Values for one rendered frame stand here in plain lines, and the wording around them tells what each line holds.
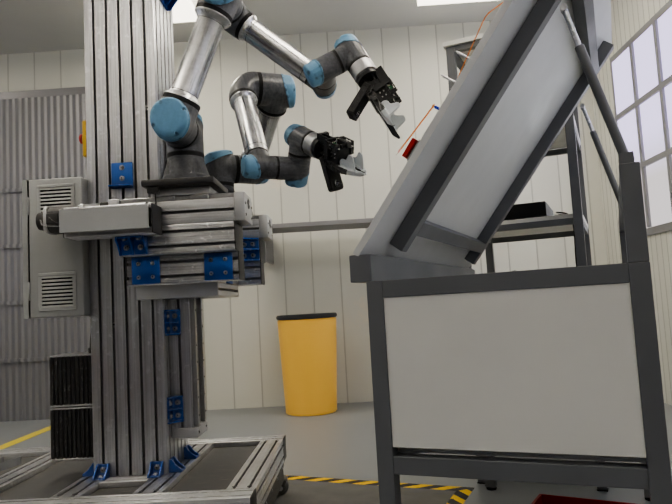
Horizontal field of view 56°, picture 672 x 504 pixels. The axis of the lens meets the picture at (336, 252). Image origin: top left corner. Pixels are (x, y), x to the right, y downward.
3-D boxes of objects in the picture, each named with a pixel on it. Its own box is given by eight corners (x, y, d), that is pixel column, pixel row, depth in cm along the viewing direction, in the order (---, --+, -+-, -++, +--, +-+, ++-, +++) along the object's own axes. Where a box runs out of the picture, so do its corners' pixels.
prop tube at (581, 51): (621, 168, 139) (571, 47, 145) (621, 171, 142) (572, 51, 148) (636, 163, 138) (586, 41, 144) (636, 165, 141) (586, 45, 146)
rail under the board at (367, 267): (350, 282, 149) (348, 255, 149) (462, 286, 256) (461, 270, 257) (371, 281, 147) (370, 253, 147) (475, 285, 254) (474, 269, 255)
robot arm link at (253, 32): (207, 25, 211) (324, 110, 208) (200, 10, 200) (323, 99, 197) (228, -1, 212) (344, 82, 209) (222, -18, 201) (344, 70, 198)
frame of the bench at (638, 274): (387, 638, 140) (365, 281, 147) (487, 487, 248) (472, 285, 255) (692, 691, 116) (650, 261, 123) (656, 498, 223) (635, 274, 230)
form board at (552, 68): (467, 271, 256) (463, 268, 256) (612, 45, 238) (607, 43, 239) (358, 257, 148) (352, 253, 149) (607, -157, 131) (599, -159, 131)
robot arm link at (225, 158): (201, 186, 255) (200, 154, 256) (234, 187, 260) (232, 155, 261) (207, 180, 244) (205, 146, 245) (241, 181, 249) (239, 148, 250)
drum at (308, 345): (341, 405, 473) (336, 312, 479) (342, 415, 429) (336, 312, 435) (283, 408, 473) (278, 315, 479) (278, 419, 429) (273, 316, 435)
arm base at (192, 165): (156, 181, 194) (155, 150, 195) (170, 190, 209) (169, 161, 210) (204, 178, 194) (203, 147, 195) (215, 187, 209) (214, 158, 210)
